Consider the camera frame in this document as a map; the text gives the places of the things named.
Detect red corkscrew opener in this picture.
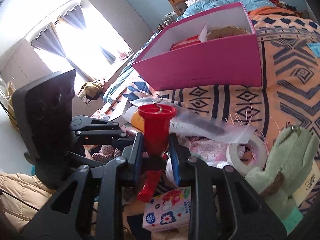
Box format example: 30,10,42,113
137,103,176,203

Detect red snack bag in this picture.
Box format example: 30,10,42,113
170,24,208,51

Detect orange tube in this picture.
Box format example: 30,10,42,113
124,106,144,132

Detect black watch in bag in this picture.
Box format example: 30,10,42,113
130,97,255,144

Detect pink crochet item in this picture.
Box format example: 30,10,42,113
92,145,122,163

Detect floral tissue pack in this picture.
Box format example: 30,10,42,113
142,187,191,232

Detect white tape roll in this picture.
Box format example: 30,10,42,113
226,134,267,176

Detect pink cardboard box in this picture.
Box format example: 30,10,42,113
132,2,262,91

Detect green plush toy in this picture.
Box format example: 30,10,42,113
245,125,319,233

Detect plaid beige headband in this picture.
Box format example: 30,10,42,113
206,26,249,41

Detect blue floral duvet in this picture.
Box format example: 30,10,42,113
103,0,274,102

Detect orange cloth on bed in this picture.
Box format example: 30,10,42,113
248,6,298,17

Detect blue sachet packet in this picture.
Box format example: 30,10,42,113
307,42,320,58

